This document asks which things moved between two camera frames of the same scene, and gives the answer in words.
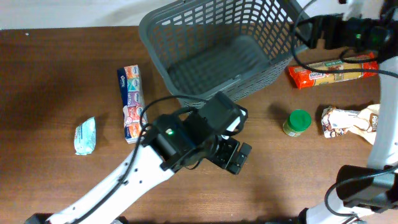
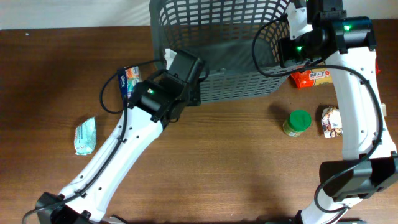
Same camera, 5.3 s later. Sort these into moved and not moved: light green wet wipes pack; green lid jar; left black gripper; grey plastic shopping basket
Moved: grey plastic shopping basket; left black gripper
Not moved: light green wet wipes pack; green lid jar
